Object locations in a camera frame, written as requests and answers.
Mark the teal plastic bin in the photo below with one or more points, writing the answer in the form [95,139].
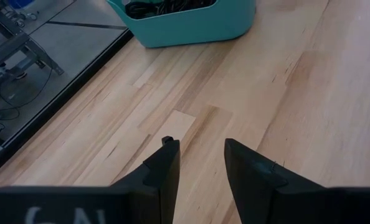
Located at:
[191,28]

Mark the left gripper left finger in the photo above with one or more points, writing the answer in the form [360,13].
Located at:
[154,193]

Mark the grey metal stand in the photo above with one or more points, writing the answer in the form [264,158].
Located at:
[13,46]

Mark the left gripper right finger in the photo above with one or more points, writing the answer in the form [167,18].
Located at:
[259,193]

